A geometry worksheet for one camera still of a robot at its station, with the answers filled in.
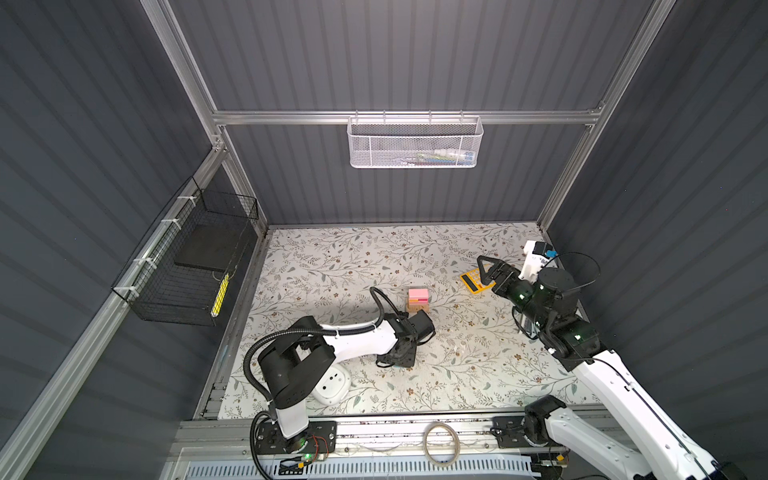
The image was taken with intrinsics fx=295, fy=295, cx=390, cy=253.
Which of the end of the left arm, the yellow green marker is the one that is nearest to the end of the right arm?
the end of the left arm

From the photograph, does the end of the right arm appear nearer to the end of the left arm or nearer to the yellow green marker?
the end of the left arm

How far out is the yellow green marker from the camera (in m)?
0.67
